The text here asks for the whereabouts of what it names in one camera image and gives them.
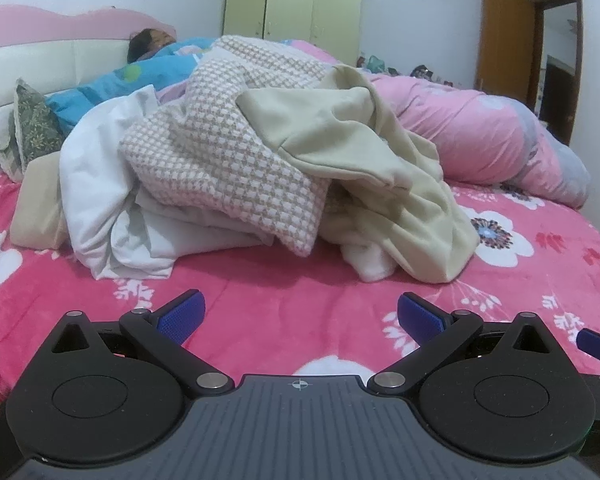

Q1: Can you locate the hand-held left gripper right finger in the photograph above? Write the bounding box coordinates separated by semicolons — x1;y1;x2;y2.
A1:
367;291;551;395

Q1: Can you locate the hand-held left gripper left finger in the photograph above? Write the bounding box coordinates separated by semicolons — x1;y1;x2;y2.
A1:
52;289;231;397

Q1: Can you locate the beige zip jacket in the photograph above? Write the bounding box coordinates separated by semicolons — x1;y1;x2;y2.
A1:
236;64;481;283

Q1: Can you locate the pink floral bed blanket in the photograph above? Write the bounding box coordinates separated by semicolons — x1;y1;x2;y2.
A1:
0;170;600;406

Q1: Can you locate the pink houndstooth knit garment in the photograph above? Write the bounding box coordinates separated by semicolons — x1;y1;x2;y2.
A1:
119;35;341;257

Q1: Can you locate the beige folded cloth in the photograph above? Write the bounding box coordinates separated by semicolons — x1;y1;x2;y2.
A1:
10;152;68;250

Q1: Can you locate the pink and grey quilt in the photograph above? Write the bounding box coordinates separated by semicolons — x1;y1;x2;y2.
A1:
280;39;592;209

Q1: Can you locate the green patterned pillow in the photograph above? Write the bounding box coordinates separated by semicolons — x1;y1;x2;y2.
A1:
0;78;67;183

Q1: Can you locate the clutter of bags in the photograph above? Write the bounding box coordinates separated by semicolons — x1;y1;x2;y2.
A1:
357;55;463;86

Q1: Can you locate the blue printed quilt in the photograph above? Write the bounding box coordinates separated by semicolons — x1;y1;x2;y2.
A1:
45;36;221;136

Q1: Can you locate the brown wooden door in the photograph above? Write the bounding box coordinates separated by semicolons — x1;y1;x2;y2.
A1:
475;0;537;106

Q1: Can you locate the pink and white headboard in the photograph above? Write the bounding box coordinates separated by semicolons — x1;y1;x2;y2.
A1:
0;5;178;176

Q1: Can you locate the pale yellow wardrobe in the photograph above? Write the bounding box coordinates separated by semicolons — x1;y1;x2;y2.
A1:
223;0;366;66

